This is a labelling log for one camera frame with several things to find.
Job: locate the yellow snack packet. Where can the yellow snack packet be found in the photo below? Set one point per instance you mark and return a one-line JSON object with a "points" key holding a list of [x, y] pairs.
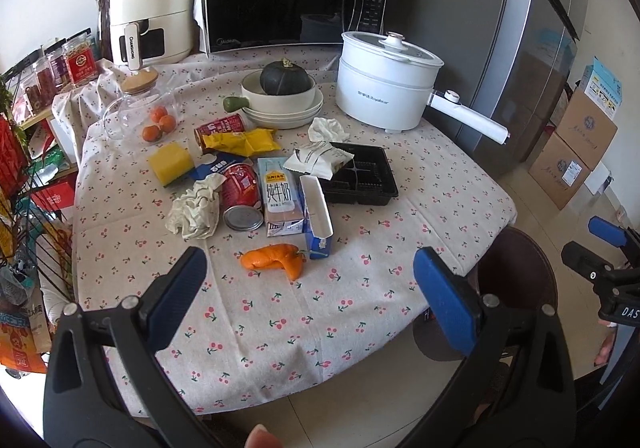
{"points": [[251, 143]]}

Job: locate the cardboard box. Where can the cardboard box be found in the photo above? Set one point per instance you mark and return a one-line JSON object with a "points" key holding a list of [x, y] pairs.
{"points": [[559, 171], [586, 129]]}

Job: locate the white snack bag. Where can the white snack bag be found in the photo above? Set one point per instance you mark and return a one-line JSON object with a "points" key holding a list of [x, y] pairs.
{"points": [[319, 159]]}

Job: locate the blue white cardboard sleeve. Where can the blue white cardboard sleeve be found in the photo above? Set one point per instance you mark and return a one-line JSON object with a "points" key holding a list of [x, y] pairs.
{"points": [[218, 163]]}

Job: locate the crumpled cream paper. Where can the crumpled cream paper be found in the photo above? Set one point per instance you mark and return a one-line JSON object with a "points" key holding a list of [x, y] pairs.
{"points": [[195, 214]]}

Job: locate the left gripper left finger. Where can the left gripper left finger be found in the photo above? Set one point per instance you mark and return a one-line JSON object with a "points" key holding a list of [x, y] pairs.
{"points": [[82, 405]]}

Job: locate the white stacked plates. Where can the white stacked plates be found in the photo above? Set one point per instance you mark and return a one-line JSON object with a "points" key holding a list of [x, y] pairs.
{"points": [[285, 121]]}

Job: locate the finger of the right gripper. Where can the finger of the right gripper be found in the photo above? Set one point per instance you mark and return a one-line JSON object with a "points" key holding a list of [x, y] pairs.
{"points": [[614, 235], [584, 262]]}

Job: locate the blue white open carton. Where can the blue white open carton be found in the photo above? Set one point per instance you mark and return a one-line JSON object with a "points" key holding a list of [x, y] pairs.
{"points": [[318, 226]]}

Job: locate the orange small fruit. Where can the orange small fruit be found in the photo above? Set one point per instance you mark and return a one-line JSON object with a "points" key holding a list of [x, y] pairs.
{"points": [[167, 123], [157, 113], [151, 134]]}

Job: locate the milk carton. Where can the milk carton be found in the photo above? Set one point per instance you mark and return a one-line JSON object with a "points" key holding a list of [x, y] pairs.
{"points": [[283, 211]]}

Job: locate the yellow green sponge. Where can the yellow green sponge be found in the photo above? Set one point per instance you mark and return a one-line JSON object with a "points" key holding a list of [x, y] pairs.
{"points": [[170, 162]]}

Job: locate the white electric cooking pot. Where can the white electric cooking pot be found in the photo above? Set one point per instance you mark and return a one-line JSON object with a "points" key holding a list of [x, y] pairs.
{"points": [[388, 82]]}

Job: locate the cream bowl green handle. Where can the cream bowl green handle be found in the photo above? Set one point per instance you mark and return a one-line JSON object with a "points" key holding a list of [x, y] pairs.
{"points": [[253, 98]]}

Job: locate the red milk can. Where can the red milk can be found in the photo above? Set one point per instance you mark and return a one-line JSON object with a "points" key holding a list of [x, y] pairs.
{"points": [[227, 124]]}

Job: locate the brown trash bin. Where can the brown trash bin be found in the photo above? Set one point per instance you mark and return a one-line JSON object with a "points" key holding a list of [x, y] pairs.
{"points": [[515, 269]]}

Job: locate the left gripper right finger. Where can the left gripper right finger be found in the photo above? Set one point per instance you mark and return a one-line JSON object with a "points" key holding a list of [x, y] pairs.
{"points": [[514, 386]]}

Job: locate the dark green pumpkin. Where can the dark green pumpkin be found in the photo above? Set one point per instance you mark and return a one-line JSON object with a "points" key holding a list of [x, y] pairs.
{"points": [[283, 77]]}

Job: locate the red label spice jar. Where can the red label spice jar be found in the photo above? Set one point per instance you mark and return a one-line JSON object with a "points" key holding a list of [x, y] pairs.
{"points": [[79, 59]]}

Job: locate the grey refrigerator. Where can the grey refrigerator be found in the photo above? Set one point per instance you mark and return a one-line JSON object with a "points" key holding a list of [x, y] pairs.
{"points": [[507, 59]]}

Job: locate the blue white small box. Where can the blue white small box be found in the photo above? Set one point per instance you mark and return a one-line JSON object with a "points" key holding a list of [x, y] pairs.
{"points": [[602, 87]]}

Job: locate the glass jar wooden lid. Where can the glass jar wooden lid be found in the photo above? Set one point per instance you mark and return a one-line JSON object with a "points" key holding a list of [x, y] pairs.
{"points": [[125, 118]]}

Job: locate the white crumpled tissue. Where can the white crumpled tissue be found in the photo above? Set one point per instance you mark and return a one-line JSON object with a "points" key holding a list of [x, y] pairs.
{"points": [[327, 130]]}

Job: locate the black plastic food tray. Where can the black plastic food tray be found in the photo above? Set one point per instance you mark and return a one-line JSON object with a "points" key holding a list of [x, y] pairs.
{"points": [[366, 180]]}

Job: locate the red drink can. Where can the red drink can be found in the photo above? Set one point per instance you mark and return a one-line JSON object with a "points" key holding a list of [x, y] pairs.
{"points": [[241, 200]]}

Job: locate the black wire rack shelf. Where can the black wire rack shelf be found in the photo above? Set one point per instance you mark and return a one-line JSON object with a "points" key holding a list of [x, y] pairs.
{"points": [[36, 242]]}

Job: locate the cream air fryer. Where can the cream air fryer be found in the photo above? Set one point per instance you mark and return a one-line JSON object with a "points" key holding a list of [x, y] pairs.
{"points": [[150, 32]]}

